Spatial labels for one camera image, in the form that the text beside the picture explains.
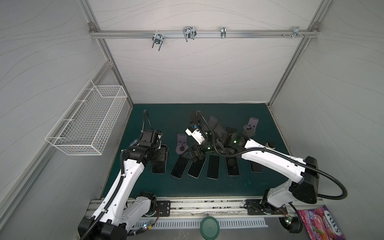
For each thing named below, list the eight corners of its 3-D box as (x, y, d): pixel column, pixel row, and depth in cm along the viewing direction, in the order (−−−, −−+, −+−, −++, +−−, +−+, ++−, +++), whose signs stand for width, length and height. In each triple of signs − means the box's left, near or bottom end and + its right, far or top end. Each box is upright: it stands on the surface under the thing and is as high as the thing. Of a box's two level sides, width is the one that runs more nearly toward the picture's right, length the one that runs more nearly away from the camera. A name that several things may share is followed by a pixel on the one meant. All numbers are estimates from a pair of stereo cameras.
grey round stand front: (244, 131, 104) (247, 124, 97) (242, 124, 108) (245, 117, 101) (256, 131, 104) (260, 124, 97) (253, 124, 108) (257, 117, 102)
